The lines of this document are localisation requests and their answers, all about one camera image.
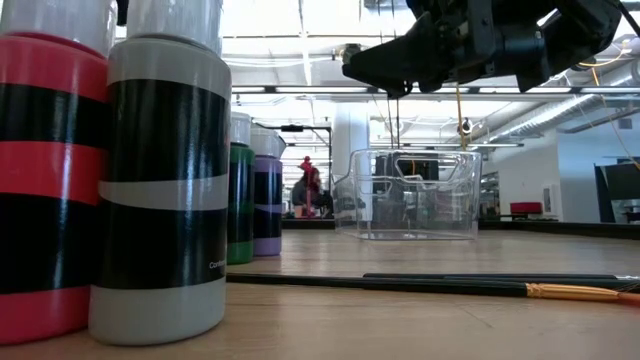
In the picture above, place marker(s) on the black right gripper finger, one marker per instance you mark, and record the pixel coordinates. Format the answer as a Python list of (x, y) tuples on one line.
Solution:
[(405, 55), (405, 89)]

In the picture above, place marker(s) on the small purple paint bottle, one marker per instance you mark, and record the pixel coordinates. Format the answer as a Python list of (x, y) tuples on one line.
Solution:
[(268, 210)]

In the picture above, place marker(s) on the small green paint bottle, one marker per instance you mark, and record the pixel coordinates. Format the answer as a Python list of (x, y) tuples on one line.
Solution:
[(242, 200)]

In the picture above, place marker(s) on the small grey paint bottle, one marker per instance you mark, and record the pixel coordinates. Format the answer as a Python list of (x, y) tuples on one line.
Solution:
[(165, 195)]

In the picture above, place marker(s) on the small red paint bottle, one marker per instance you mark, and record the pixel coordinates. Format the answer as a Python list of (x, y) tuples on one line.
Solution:
[(50, 165)]

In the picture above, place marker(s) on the red stand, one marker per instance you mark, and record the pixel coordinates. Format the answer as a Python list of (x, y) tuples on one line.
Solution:
[(306, 164)]

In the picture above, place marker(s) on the clear plastic bin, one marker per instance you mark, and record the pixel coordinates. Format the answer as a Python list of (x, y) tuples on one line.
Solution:
[(407, 232)]

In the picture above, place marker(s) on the person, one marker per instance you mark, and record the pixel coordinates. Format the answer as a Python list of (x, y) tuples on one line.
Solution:
[(300, 192)]

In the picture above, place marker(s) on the red seat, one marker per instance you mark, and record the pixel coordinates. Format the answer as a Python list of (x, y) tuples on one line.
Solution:
[(526, 207)]

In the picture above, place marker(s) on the black partition panel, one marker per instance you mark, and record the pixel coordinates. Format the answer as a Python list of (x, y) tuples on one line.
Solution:
[(617, 192)]

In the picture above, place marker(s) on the black background station frame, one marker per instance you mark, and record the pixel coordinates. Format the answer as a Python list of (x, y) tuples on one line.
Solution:
[(292, 128)]

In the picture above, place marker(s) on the black aluminium table frame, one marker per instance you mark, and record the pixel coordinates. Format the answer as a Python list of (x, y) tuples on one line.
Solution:
[(550, 229)]

